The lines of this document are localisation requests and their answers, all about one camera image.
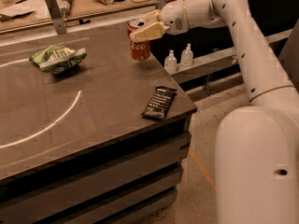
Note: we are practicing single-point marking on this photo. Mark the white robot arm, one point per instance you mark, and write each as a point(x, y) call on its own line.
point(257, 146)

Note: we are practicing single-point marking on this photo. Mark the left clear sanitizer bottle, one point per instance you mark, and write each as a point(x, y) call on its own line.
point(170, 62)

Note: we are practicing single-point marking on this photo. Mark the grey drawer cabinet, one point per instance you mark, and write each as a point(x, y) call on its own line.
point(116, 177)

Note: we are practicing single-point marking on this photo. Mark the left metal bracket post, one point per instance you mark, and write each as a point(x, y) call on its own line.
point(56, 16)

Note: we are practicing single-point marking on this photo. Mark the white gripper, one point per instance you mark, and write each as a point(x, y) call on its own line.
point(173, 19)

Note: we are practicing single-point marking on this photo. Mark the red coke can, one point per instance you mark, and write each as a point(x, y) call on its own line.
point(140, 51)

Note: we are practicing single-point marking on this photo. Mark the clear sanitizer bottle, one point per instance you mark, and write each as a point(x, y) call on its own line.
point(187, 55)
point(170, 62)

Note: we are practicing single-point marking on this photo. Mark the grey wall shelf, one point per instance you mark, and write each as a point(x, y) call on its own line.
point(216, 61)

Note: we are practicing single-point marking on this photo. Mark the white paper sheets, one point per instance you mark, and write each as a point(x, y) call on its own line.
point(36, 7)

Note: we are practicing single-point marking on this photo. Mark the black rxbar chocolate bar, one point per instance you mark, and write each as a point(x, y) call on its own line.
point(159, 103)

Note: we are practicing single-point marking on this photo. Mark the right clear sanitizer bottle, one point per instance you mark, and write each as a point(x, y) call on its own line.
point(187, 55)

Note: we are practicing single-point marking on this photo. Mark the green chip bag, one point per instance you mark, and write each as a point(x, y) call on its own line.
point(56, 59)

